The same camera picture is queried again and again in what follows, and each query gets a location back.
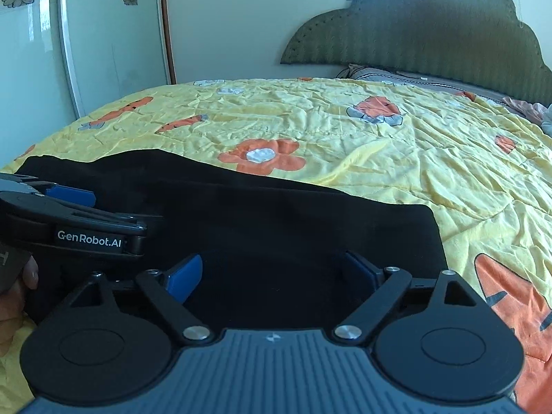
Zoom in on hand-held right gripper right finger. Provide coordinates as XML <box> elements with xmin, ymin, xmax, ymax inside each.
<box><xmin>332</xmin><ymin>251</ymin><xmax>488</xmax><ymax>348</ymax></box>

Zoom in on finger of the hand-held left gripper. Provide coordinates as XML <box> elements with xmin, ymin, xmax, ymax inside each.
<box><xmin>14</xmin><ymin>175</ymin><xmax>96</xmax><ymax>208</ymax></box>

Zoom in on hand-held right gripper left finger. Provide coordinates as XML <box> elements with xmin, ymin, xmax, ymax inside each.
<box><xmin>65</xmin><ymin>254</ymin><xmax>215</xmax><ymax>348</ymax></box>

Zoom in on black pants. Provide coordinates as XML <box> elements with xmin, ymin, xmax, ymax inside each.
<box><xmin>15</xmin><ymin>149</ymin><xmax>449</xmax><ymax>325</ymax></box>

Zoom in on person's left hand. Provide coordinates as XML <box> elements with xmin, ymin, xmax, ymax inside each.
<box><xmin>0</xmin><ymin>254</ymin><xmax>40</xmax><ymax>356</ymax></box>

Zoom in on yellow floral blanket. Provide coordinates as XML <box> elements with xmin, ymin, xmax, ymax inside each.
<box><xmin>0</xmin><ymin>78</ymin><xmax>552</xmax><ymax>414</ymax></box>

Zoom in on floral glass wardrobe door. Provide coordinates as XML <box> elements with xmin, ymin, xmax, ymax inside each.
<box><xmin>58</xmin><ymin>0</ymin><xmax>177</xmax><ymax>118</ymax></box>
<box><xmin>0</xmin><ymin>0</ymin><xmax>82</xmax><ymax>170</ymax></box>

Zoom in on grey patterned pillow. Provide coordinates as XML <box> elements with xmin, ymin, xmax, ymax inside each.
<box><xmin>336</xmin><ymin>64</ymin><xmax>510</xmax><ymax>96</ymax></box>

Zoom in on pink cloth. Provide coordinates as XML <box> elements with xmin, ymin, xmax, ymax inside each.
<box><xmin>502</xmin><ymin>96</ymin><xmax>549</xmax><ymax>122</ymax></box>

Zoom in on green padded headboard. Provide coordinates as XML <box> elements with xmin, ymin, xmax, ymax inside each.
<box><xmin>279</xmin><ymin>0</ymin><xmax>552</xmax><ymax>107</ymax></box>

